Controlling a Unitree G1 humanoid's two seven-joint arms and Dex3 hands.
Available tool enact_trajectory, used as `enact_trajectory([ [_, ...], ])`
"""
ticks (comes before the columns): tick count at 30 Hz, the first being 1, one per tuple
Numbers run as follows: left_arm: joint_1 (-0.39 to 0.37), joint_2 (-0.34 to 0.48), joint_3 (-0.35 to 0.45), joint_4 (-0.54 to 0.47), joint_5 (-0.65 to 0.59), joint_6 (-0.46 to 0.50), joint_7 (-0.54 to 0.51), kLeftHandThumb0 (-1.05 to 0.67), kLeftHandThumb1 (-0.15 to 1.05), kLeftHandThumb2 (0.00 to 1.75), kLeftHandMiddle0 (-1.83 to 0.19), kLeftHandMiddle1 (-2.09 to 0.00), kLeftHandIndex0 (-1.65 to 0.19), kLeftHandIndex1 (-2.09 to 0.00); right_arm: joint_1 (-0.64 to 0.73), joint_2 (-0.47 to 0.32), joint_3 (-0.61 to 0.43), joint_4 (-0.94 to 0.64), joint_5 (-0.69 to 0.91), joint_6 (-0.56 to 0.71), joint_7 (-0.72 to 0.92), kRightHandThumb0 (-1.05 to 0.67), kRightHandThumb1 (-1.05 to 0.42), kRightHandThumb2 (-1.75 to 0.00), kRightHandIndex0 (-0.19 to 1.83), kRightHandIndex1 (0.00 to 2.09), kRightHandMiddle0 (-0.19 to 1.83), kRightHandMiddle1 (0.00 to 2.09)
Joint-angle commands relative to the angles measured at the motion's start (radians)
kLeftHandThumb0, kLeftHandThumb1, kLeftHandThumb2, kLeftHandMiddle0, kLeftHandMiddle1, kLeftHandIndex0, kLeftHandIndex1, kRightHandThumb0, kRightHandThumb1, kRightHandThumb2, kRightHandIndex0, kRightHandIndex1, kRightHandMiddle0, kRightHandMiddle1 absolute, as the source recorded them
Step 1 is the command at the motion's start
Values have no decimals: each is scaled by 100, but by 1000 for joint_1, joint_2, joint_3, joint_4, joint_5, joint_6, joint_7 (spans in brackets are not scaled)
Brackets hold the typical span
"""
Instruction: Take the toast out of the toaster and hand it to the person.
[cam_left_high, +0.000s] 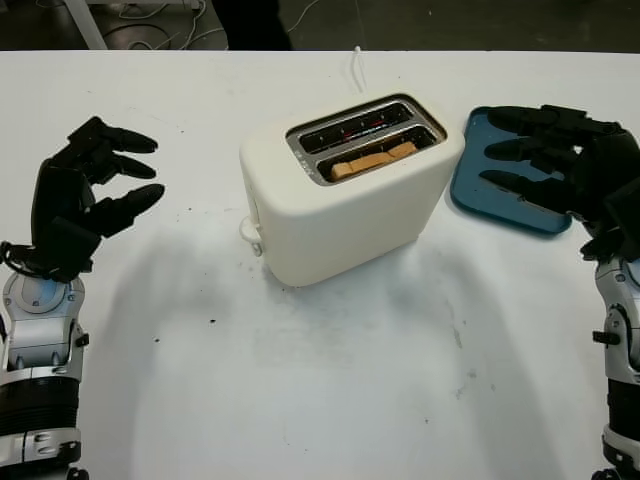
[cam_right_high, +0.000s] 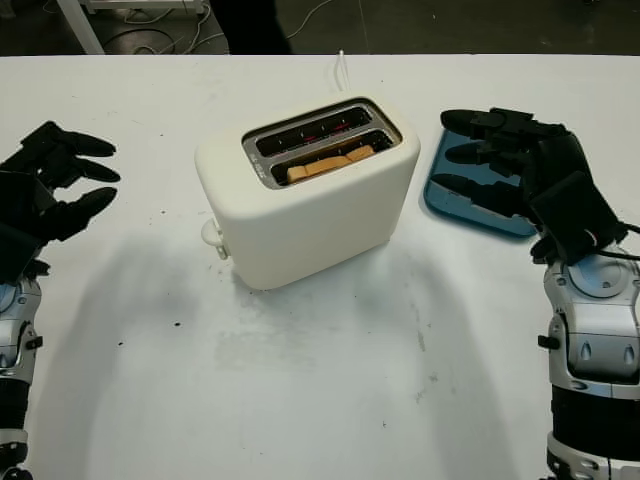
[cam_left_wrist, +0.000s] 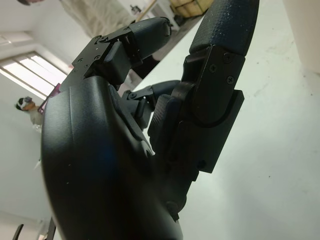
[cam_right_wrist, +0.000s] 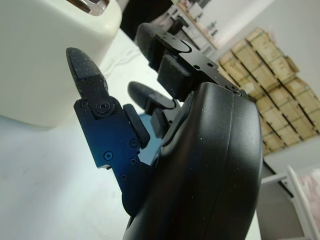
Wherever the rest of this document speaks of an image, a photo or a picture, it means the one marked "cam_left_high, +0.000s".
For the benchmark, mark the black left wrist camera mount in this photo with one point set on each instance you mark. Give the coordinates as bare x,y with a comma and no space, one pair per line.
75,245

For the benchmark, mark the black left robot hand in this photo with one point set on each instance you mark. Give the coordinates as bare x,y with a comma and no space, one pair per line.
60,190

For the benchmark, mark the blue rectangular tray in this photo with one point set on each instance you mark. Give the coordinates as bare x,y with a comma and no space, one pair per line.
475,200

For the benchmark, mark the person body dark trousers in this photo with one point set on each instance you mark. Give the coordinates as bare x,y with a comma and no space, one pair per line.
255,25

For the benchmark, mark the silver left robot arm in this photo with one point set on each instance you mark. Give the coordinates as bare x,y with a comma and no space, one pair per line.
40,325

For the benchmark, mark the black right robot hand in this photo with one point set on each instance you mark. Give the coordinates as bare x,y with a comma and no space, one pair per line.
600,160

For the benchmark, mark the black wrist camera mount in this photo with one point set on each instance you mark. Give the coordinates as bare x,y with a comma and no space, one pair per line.
625,210
75,245

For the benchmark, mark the white two-slot toaster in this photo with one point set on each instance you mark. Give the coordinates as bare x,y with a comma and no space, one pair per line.
350,235

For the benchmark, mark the white metal table frame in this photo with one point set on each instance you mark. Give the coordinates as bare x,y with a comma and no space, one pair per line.
86,25

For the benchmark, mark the brown toast slice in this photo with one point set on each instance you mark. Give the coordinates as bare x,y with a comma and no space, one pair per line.
372,161

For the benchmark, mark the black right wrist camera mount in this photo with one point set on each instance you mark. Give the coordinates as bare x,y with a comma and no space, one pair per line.
625,210

